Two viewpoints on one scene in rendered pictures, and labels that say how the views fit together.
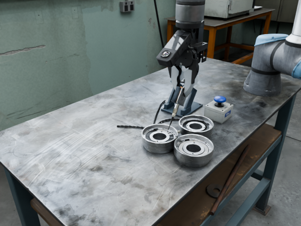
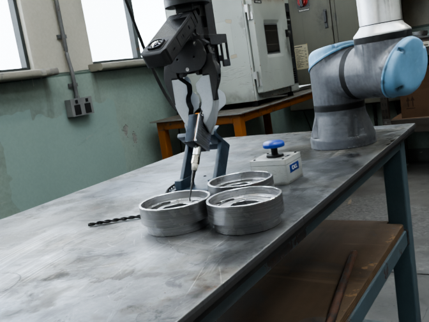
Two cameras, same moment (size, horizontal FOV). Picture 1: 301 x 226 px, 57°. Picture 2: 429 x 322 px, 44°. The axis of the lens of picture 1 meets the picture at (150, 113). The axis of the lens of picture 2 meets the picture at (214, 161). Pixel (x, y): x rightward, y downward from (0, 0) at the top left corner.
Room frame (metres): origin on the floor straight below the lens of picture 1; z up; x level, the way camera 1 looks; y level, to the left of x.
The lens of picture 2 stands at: (-0.08, 0.03, 1.01)
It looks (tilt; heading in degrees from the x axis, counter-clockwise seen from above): 9 degrees down; 350
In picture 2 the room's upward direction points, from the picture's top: 9 degrees counter-clockwise
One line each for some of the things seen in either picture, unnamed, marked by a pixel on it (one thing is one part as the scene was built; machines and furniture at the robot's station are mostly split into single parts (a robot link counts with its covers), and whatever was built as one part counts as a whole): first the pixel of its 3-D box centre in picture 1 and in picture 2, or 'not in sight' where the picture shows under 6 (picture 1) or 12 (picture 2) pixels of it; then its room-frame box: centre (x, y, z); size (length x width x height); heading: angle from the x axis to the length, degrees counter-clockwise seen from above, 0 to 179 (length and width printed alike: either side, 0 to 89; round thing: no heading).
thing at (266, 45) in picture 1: (271, 50); (338, 73); (1.07, -0.48, 0.97); 0.13 x 0.12 x 0.14; 25
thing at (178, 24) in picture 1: (189, 43); (194, 36); (0.77, -0.11, 1.07); 0.09 x 0.08 x 0.12; 141
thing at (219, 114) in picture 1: (219, 110); (278, 166); (0.84, -0.24, 0.82); 0.08 x 0.07 x 0.05; 138
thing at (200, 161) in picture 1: (193, 150); (245, 209); (0.61, -0.12, 0.82); 0.10 x 0.10 x 0.04
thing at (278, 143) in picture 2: (219, 103); (274, 153); (0.84, -0.23, 0.85); 0.04 x 0.04 x 0.05
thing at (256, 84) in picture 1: (264, 78); (341, 122); (1.08, -0.47, 0.85); 0.15 x 0.15 x 0.10
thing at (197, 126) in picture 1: (195, 128); (241, 190); (0.73, -0.14, 0.82); 0.10 x 0.10 x 0.04
